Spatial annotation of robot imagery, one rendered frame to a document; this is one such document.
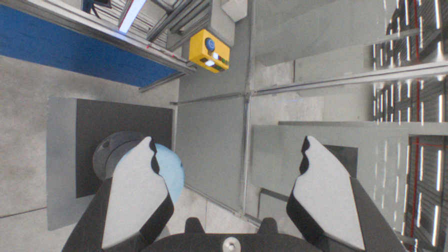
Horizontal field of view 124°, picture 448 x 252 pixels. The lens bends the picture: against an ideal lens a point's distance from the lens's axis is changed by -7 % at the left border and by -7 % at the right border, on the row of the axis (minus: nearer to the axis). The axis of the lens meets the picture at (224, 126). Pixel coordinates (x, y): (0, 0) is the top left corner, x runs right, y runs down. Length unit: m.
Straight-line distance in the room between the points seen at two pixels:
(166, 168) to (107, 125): 0.24
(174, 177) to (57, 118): 0.31
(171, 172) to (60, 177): 0.29
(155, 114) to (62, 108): 0.20
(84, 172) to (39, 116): 1.04
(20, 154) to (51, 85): 0.48
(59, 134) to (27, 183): 1.09
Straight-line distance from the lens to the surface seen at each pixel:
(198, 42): 0.62
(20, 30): 0.96
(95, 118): 0.45
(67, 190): 0.50
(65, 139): 0.47
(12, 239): 1.68
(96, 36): 0.73
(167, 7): 1.25
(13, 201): 1.58
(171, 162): 0.26
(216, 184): 1.17
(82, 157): 0.46
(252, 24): 1.19
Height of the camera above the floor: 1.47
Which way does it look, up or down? 41 degrees down
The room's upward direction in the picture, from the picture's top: 92 degrees clockwise
